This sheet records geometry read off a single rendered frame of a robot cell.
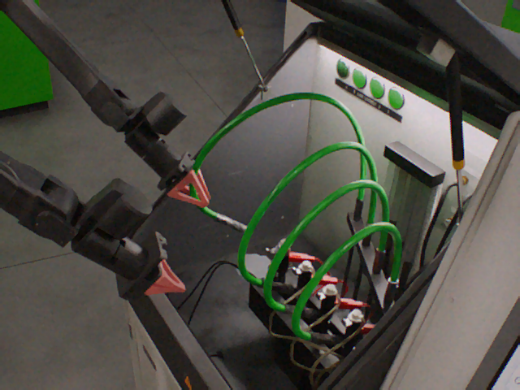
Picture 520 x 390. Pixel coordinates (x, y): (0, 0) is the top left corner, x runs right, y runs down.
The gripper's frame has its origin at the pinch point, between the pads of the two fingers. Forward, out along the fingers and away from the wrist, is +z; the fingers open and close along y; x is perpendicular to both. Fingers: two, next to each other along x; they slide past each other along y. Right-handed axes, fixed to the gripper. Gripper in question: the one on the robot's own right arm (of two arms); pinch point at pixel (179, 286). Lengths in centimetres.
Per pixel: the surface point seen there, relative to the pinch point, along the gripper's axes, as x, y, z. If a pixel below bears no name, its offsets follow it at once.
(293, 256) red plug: 17.4, 9.4, 28.9
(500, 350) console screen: -29, 31, 26
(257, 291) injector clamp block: 19.1, -2.7, 30.9
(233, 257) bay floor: 48, -11, 43
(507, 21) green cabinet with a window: 226, 154, 208
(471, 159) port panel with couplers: 6, 49, 32
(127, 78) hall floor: 385, -69, 101
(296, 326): -8.8, 8.4, 16.2
